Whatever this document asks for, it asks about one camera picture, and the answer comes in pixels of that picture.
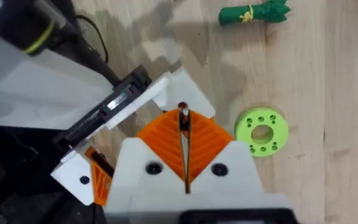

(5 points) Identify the bare finger of the left gripper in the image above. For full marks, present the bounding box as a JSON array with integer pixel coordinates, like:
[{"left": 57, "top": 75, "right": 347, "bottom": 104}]
[{"left": 152, "top": 67, "right": 216, "bottom": 119}]

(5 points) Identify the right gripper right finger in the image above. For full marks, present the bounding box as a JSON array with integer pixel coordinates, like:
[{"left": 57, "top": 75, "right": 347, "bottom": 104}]
[{"left": 187, "top": 109, "right": 264, "bottom": 195}]

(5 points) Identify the green toy vegetable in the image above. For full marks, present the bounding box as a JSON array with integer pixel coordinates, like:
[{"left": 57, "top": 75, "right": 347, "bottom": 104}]
[{"left": 218, "top": 0, "right": 291, "bottom": 27}]

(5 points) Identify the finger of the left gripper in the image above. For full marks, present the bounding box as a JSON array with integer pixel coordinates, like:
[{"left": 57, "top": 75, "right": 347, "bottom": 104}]
[{"left": 50, "top": 145, "right": 115, "bottom": 207}]

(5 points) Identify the black cable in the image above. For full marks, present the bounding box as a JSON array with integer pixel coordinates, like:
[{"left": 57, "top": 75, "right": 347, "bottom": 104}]
[{"left": 75, "top": 14, "right": 110, "bottom": 65}]

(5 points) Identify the green disc with holes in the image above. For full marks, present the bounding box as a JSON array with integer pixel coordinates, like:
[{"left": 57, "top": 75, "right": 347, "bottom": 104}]
[{"left": 234, "top": 107, "right": 290, "bottom": 158}]

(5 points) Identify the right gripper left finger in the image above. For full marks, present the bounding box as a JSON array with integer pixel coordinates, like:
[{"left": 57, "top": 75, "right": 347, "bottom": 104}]
[{"left": 103, "top": 108, "right": 188, "bottom": 224}]

